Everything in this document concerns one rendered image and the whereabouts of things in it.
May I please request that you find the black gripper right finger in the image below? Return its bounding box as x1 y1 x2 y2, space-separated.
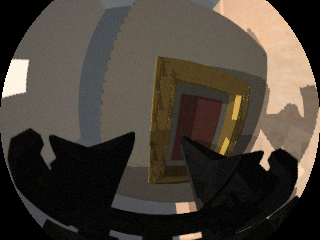
180 136 264 211

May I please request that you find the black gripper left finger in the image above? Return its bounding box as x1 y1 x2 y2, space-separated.
48 132 136 207

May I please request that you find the gold picture frame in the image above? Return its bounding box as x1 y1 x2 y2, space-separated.
148 56 251 184

